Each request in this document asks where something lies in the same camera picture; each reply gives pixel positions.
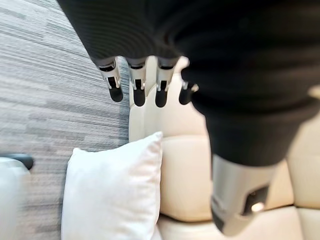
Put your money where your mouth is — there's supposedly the white square cushion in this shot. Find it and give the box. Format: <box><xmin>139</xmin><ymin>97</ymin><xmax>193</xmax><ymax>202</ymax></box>
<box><xmin>60</xmin><ymin>131</ymin><xmax>164</xmax><ymax>240</ymax></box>

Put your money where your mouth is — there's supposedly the cream leather sofa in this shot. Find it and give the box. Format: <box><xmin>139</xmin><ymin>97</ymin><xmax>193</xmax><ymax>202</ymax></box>
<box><xmin>128</xmin><ymin>56</ymin><xmax>320</xmax><ymax>240</ymax></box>

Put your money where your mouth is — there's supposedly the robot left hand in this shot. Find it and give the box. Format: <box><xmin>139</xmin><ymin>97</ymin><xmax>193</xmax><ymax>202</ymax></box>
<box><xmin>56</xmin><ymin>0</ymin><xmax>320</xmax><ymax>237</ymax></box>

